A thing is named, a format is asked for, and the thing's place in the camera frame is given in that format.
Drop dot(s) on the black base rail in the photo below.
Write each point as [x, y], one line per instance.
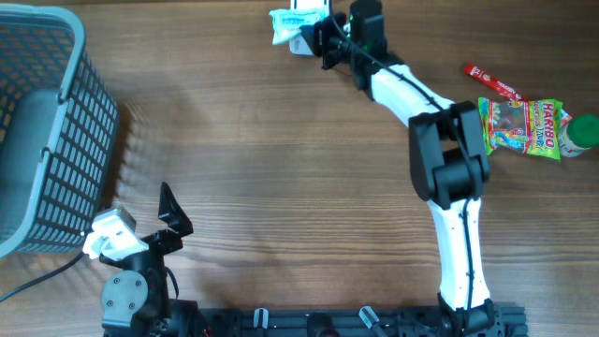
[403, 322]

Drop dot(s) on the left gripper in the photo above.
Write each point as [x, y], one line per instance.
[178, 222]

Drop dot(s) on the mint green snack packet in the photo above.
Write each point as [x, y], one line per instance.
[286, 23]

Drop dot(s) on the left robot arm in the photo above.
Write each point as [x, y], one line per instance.
[136, 300]

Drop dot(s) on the small red carton box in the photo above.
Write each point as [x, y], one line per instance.
[565, 118]

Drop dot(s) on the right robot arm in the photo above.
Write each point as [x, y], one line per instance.
[448, 162]

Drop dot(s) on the Haribo gummy worms bag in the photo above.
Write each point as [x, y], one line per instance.
[525, 127]

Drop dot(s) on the green lid jar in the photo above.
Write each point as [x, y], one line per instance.
[579, 135]

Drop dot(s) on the grey plastic shopping basket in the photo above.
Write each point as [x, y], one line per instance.
[58, 127]

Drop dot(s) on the white barcode scanner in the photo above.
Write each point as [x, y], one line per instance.
[298, 45]

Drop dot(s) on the red Nescafe stick packet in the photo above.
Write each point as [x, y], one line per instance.
[492, 83]

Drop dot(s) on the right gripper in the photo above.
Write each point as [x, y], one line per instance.
[315, 35]

